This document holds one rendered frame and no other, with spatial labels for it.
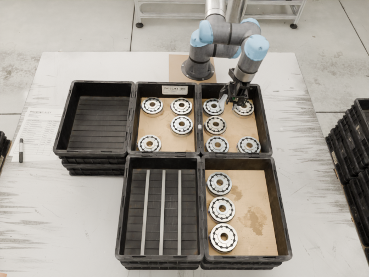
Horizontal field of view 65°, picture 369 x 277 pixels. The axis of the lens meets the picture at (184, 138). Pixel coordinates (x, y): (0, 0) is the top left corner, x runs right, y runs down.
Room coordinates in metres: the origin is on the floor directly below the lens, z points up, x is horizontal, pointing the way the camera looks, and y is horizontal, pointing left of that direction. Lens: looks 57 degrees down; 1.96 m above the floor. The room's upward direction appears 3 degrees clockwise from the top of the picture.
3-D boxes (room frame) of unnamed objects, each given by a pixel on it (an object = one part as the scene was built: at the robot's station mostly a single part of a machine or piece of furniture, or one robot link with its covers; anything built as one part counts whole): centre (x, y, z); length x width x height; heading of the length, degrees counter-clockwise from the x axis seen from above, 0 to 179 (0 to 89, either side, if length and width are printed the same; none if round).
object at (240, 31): (0.88, -0.19, 1.29); 0.11 x 0.11 x 0.08; 1
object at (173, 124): (0.78, 0.02, 0.86); 0.10 x 0.10 x 0.01
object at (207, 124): (0.79, -0.14, 0.86); 0.10 x 0.10 x 0.01
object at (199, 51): (1.23, -0.07, 0.96); 0.13 x 0.12 x 0.14; 91
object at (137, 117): (0.78, 0.09, 0.87); 0.40 x 0.30 x 0.11; 3
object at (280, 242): (0.40, -0.23, 0.87); 0.40 x 0.30 x 0.11; 3
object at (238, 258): (0.40, -0.23, 0.92); 0.40 x 0.30 x 0.02; 3
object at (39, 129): (0.79, 0.74, 0.70); 0.33 x 0.23 x 0.01; 5
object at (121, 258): (0.38, 0.07, 0.92); 0.40 x 0.30 x 0.02; 3
